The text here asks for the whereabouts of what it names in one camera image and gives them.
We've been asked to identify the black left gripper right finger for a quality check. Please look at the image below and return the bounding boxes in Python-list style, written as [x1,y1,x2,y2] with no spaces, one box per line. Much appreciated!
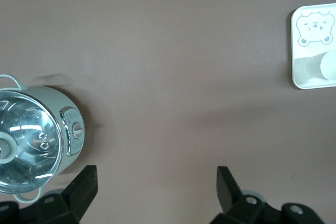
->
[216,166,247,216]

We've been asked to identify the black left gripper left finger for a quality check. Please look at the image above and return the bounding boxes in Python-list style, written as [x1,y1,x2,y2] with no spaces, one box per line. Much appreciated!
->
[61,165,98,224]

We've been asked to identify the glass pot lid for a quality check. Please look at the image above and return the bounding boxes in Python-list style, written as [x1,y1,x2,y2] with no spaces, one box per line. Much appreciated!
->
[0,90,64,195]

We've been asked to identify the grey cooker with glass lid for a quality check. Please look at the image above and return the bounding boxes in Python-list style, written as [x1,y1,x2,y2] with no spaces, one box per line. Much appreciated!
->
[0,74,86,204]

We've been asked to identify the cream tray with bear print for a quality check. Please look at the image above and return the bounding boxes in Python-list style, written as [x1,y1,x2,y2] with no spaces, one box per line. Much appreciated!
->
[290,3,336,90]

